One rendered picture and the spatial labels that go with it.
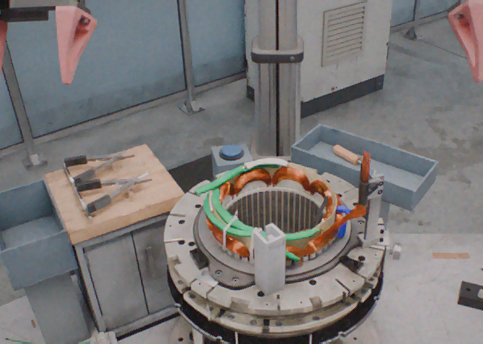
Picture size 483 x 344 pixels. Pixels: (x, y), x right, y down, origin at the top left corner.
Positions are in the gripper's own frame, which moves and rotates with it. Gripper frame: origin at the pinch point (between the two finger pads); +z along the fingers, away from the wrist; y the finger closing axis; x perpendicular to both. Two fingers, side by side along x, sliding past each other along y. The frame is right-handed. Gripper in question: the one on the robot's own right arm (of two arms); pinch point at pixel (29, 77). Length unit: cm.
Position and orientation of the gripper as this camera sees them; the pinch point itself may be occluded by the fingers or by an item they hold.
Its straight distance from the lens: 62.0
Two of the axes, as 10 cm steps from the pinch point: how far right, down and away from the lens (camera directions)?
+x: 0.8, -0.7, 9.9
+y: 10.0, 0.1, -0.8
